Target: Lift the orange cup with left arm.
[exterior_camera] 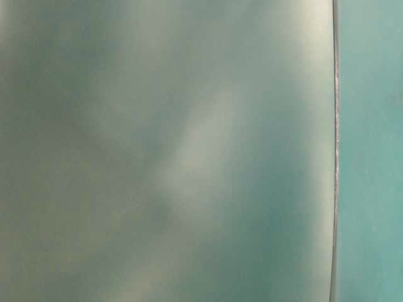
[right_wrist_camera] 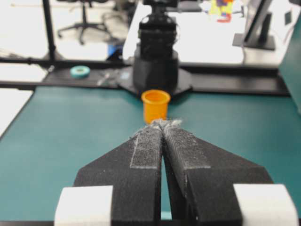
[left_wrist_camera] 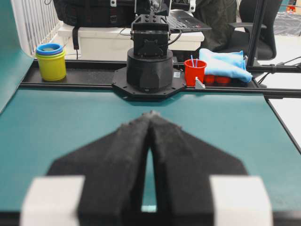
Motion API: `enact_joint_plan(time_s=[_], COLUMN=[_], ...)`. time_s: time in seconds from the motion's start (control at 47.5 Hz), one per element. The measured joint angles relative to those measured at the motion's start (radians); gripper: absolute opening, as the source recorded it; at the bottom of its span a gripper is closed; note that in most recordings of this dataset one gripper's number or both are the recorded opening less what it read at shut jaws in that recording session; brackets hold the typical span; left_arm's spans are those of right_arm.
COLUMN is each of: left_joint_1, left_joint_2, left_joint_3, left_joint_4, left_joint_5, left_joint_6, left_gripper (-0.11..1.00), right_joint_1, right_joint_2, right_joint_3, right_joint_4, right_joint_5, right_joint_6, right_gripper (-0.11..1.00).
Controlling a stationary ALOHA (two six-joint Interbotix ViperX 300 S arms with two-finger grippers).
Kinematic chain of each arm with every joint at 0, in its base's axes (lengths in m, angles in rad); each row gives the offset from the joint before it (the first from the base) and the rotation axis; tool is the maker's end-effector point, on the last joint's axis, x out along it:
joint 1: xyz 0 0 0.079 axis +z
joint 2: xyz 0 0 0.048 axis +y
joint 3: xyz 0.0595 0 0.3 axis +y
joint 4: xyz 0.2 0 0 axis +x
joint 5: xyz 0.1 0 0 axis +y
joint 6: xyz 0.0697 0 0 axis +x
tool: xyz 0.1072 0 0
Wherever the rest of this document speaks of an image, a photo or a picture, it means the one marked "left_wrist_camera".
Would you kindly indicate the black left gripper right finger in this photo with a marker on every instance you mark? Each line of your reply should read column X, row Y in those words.
column 198, row 184

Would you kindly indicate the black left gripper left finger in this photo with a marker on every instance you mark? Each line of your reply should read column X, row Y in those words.
column 93, row 185

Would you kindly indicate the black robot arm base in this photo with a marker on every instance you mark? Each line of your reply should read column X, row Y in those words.
column 149, row 72

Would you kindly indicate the red plastic cup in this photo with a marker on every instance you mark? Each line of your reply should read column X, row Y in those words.
column 191, row 72

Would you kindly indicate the yellow-green plastic cup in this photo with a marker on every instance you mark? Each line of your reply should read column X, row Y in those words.
column 52, row 67

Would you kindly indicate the blue plastic cup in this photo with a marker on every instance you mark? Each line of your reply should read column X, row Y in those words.
column 49, row 49

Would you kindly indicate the blue-white straw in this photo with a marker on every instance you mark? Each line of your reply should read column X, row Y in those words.
column 194, row 61

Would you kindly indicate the light blue cloth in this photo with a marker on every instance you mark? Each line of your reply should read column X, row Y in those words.
column 230, row 65

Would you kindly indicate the white storage box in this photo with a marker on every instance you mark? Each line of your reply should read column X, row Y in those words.
column 103, row 44

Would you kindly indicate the black laptop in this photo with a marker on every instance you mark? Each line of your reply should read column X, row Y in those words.
column 180, row 20

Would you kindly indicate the green curved mat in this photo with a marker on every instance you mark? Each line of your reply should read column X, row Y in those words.
column 14, row 63

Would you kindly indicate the black backpack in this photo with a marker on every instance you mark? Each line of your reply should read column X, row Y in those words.
column 94, row 13

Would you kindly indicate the silver corner bracket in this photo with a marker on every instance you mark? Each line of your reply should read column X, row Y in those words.
column 199, row 84

